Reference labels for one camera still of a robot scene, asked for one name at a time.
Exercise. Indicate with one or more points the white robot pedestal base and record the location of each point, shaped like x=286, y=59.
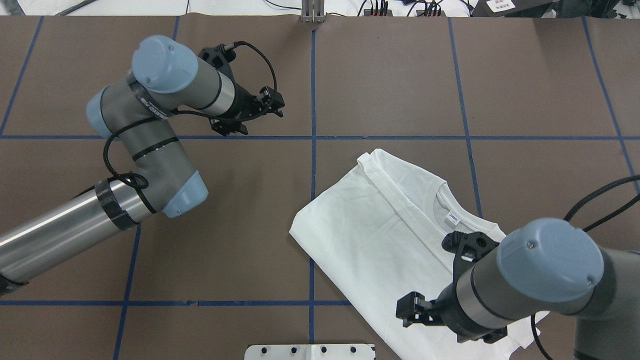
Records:
x=331, y=351

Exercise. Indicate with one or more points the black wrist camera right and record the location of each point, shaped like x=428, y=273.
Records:
x=468, y=249

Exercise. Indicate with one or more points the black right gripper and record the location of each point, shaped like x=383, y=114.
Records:
x=451, y=312

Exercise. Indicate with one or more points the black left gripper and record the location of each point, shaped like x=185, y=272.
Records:
x=243, y=106

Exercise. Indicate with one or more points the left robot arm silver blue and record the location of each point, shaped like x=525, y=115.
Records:
x=149, y=170

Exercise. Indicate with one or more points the white long-sleeve printed shirt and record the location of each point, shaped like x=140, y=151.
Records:
x=377, y=235

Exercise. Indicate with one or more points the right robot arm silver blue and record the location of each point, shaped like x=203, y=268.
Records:
x=548, y=265

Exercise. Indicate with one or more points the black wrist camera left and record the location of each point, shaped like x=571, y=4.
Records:
x=219, y=56

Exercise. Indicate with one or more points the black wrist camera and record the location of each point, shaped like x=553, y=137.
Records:
x=219, y=56
x=468, y=249

